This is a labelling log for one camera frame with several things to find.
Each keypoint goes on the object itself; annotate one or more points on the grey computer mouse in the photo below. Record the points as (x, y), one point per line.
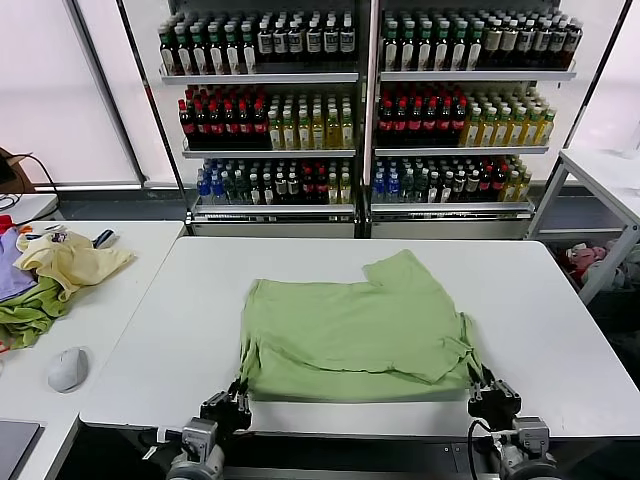
(67, 370)

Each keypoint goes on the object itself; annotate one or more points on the brown cardboard box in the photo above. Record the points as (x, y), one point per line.
(12, 170)

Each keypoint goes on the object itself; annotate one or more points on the white metal frame side table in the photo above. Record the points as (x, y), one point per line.
(605, 175)

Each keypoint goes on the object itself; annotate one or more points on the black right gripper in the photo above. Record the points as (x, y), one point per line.
(495, 405)

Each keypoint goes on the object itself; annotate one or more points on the grey laptop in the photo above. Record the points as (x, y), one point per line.
(15, 445)

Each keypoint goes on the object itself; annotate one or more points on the red garment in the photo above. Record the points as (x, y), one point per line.
(5, 222)

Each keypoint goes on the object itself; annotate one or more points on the purple garment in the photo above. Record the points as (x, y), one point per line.
(10, 275)

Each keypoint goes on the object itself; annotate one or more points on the navy white striped item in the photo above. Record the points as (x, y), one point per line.
(105, 238)

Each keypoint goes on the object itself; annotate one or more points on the pale yellow shirt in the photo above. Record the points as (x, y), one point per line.
(75, 262)

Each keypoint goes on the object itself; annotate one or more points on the crumpled green garment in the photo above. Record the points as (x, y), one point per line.
(25, 315)

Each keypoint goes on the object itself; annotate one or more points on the pile of plush toys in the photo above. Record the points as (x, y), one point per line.
(585, 257)

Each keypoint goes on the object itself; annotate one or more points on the light green polo shirt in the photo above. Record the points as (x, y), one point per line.
(350, 330)

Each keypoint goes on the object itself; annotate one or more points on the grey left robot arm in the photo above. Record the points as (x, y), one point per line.
(197, 455)

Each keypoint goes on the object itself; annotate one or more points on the beverage shelf rack with bottles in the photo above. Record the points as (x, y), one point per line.
(270, 150)
(460, 150)

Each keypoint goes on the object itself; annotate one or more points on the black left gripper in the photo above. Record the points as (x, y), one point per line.
(225, 415)

